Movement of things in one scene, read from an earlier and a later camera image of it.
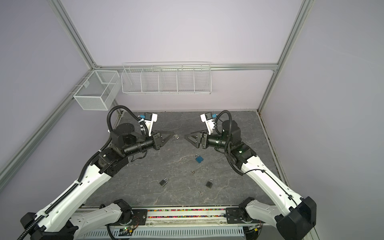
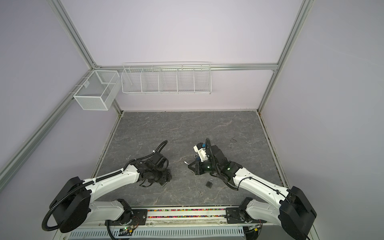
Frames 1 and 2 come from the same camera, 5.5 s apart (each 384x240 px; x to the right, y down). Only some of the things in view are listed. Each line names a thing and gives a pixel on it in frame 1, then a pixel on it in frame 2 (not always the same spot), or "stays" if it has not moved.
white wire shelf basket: [167, 78] stays
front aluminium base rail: [163, 217] stays
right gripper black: [202, 137] → [198, 168]
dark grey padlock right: [209, 184] stays
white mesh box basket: [99, 91] stays
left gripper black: [157, 137] → [166, 176]
